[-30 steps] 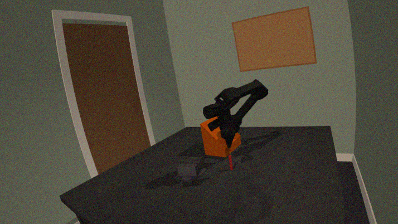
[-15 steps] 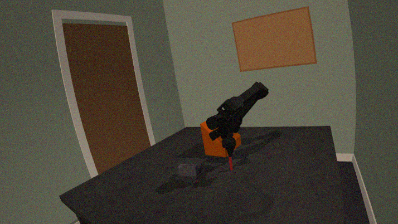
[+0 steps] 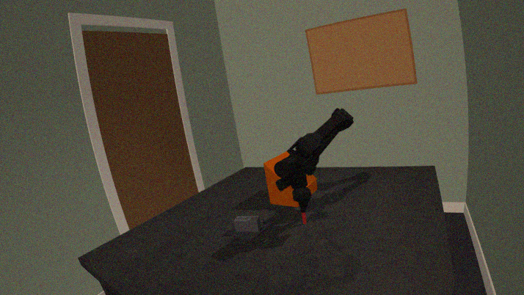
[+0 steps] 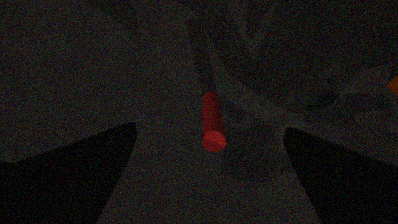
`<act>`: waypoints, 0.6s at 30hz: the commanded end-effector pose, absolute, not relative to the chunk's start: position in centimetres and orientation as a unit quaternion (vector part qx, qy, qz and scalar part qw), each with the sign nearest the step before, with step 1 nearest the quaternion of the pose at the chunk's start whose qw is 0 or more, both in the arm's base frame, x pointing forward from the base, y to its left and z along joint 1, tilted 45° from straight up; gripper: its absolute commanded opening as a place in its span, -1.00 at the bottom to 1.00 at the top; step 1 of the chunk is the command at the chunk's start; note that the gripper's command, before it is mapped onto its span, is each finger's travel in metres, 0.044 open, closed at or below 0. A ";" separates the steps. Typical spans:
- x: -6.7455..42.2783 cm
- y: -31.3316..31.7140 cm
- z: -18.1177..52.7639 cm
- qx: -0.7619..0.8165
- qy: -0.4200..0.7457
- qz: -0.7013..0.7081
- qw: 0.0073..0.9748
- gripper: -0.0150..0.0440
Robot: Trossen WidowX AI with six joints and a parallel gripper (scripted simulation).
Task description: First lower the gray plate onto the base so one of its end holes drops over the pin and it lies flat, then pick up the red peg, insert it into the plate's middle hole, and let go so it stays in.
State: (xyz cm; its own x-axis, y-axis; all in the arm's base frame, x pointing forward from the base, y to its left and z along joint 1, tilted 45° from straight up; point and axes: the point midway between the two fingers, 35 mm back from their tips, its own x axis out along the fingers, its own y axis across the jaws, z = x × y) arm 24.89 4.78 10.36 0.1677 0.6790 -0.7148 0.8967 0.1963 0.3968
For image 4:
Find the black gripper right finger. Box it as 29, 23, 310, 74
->
283, 127, 398, 224

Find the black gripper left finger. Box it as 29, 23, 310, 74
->
0, 122, 137, 224

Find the red peg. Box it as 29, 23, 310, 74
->
202, 91, 227, 152

